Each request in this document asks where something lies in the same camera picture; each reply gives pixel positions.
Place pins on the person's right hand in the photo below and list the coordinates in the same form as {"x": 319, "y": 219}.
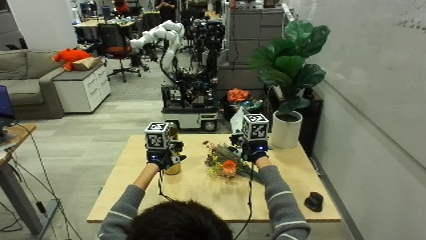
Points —
{"x": 252, "y": 150}

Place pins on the person's left hand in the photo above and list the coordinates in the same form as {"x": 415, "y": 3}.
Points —
{"x": 161, "y": 158}

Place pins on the gold vase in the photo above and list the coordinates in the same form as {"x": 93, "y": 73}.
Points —
{"x": 174, "y": 166}

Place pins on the mixed flower bouquet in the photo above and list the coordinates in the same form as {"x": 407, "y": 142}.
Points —
{"x": 224, "y": 161}

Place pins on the left glove marker cube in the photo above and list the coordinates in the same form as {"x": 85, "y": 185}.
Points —
{"x": 158, "y": 135}

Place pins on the glove marker cube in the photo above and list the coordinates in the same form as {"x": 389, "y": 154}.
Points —
{"x": 158, "y": 135}
{"x": 255, "y": 126}

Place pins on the right glove marker cube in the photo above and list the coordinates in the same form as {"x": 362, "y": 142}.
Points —
{"x": 255, "y": 126}

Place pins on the white plant pot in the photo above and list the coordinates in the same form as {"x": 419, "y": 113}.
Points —
{"x": 287, "y": 130}

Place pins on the wooden table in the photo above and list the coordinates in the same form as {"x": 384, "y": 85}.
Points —
{"x": 208, "y": 196}

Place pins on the orange flower bunch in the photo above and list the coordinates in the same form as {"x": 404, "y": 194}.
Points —
{"x": 238, "y": 95}

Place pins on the mobile robot cart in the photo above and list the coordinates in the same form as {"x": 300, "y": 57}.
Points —
{"x": 191, "y": 100}

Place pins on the the person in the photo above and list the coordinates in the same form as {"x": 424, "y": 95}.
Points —
{"x": 200, "y": 216}

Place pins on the black device on table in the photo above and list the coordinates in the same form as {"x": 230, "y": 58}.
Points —
{"x": 315, "y": 201}

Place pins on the white drawer cabinet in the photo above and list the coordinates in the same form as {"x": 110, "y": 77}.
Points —
{"x": 85, "y": 88}

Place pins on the potted fiddle leaf plant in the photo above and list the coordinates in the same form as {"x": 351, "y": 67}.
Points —
{"x": 291, "y": 63}

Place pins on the grey filing cabinet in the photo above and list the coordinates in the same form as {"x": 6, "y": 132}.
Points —
{"x": 254, "y": 50}

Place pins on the side desk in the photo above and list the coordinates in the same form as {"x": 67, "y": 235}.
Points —
{"x": 18, "y": 180}

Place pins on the brown paper bag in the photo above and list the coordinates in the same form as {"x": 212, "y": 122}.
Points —
{"x": 87, "y": 63}

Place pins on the black office chair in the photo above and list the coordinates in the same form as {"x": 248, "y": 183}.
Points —
{"x": 118, "y": 50}

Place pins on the orange plush toy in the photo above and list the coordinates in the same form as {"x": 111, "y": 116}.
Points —
{"x": 70, "y": 57}

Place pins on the grey sofa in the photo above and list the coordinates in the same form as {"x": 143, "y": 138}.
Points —
{"x": 27, "y": 83}

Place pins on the laptop screen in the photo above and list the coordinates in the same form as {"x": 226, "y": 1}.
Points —
{"x": 6, "y": 103}

